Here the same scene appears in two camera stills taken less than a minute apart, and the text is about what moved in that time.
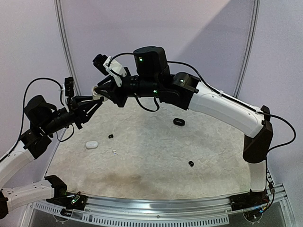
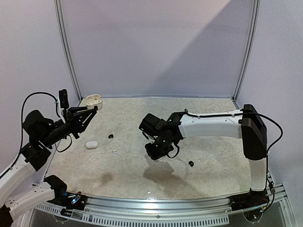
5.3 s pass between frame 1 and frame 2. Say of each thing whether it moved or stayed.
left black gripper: moved
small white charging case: moved
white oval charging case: stayed
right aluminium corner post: stayed
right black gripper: moved
